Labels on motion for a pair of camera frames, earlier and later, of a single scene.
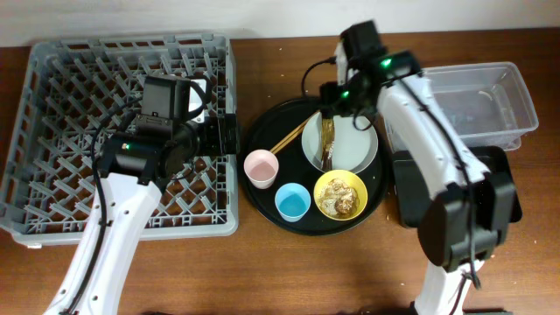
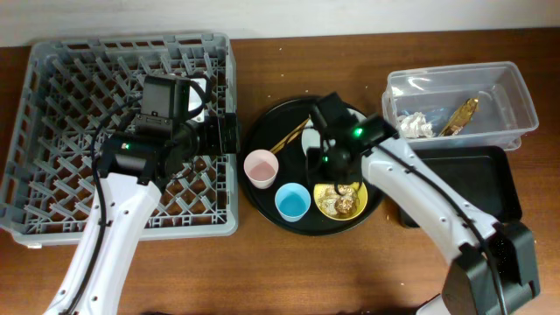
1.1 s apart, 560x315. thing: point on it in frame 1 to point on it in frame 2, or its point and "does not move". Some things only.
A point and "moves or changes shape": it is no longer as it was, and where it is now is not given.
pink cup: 262,166 does not move
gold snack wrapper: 328,136 moves or changes shape
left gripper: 215,145 does not move
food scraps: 339,199 does not move
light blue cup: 292,201 does not move
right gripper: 333,102 to 318,171
